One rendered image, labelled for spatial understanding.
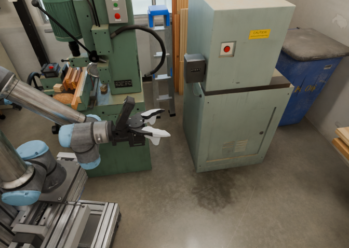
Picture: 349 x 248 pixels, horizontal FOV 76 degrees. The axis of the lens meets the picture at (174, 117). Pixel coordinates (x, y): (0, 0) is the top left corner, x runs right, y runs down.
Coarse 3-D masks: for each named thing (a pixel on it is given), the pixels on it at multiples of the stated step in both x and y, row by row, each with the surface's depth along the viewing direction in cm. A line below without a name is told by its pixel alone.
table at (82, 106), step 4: (68, 64) 174; (92, 80) 167; (88, 84) 154; (68, 88) 150; (88, 88) 152; (44, 92) 152; (48, 92) 153; (52, 92) 153; (56, 92) 146; (60, 92) 146; (64, 92) 146; (68, 92) 146; (72, 92) 146; (88, 92) 151; (88, 96) 150; (88, 100) 149; (68, 104) 137; (80, 104) 138; (84, 104) 139; (80, 108) 140; (84, 108) 141
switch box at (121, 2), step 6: (108, 0) 115; (120, 0) 116; (108, 6) 117; (120, 6) 118; (108, 12) 119; (114, 12) 119; (120, 12) 120; (126, 12) 120; (114, 18) 121; (120, 18) 122; (126, 18) 122
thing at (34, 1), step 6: (36, 0) 113; (36, 6) 113; (60, 24) 122; (66, 30) 124; (72, 36) 126; (78, 42) 129; (84, 48) 132; (90, 54) 133; (96, 54) 134; (90, 60) 135; (96, 60) 136; (102, 60) 138
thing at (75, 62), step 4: (72, 56) 148; (80, 56) 148; (84, 56) 148; (72, 60) 147; (76, 60) 147; (80, 60) 148; (84, 60) 148; (88, 60) 148; (72, 64) 149; (76, 64) 149; (80, 64) 149; (84, 64) 150
